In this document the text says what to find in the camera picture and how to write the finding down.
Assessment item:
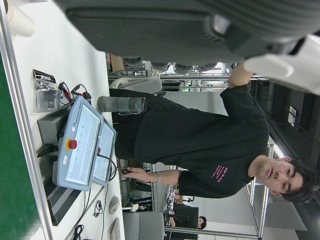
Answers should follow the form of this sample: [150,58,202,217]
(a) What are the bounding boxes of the red black alligator clip lead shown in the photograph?
[70,84,93,101]
[57,81,72,106]

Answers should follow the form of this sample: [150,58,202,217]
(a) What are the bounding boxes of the black ventilated electronics unit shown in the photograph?
[42,174,81,227]

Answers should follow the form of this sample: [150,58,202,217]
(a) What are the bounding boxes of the black earphone cable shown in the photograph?
[93,199,103,217]

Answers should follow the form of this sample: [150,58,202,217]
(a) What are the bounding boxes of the stack of white paper cups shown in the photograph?
[4,0,36,38]

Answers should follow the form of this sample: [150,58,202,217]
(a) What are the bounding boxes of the clear bag of black parts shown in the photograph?
[32,69,62,114]

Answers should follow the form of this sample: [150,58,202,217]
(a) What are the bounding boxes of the black teach pendant cable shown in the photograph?
[96,152,118,181]

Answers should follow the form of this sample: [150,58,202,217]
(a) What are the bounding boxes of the grey power supply box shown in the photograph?
[36,109,73,153]

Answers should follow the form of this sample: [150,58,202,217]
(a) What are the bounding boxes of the seated person with dark hair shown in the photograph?
[197,215,208,230]

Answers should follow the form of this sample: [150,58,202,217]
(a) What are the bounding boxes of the grey keyboard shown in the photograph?
[108,216,122,240]

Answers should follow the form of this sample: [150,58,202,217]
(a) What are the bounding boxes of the black coiled cable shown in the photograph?
[73,224,85,240]

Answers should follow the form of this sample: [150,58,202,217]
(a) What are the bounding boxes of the black computer monitor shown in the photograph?
[174,206,200,230]

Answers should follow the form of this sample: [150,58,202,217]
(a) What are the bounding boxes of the large grey blue teach pendant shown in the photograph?
[56,96,104,192]

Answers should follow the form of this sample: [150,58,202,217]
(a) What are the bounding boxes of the white grey office chair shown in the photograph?
[109,76,163,96]

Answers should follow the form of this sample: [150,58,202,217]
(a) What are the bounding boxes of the grey fabric office chair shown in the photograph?
[122,211,165,240]

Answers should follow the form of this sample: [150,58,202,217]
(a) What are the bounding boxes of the brown cardboard box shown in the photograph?
[109,54,125,73]

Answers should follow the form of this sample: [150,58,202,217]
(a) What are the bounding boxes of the black cable plug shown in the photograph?
[36,143,60,158]

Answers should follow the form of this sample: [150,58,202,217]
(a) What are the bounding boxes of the grey insulated bottle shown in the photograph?
[96,95,148,115]

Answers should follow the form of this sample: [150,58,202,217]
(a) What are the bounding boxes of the grey computer mouse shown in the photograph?
[108,195,121,215]

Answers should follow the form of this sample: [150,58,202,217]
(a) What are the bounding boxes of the person in black t-shirt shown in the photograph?
[109,62,320,204]

